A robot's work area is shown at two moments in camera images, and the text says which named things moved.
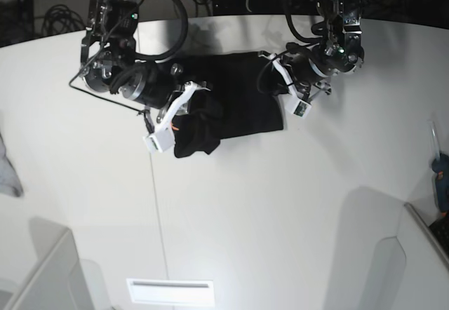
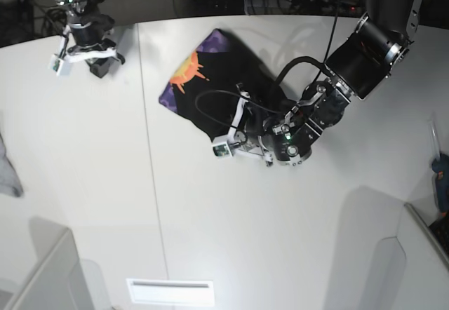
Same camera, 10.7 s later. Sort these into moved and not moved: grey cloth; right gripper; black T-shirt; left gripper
Moved: left gripper; black T-shirt; right gripper
Not moved: grey cloth
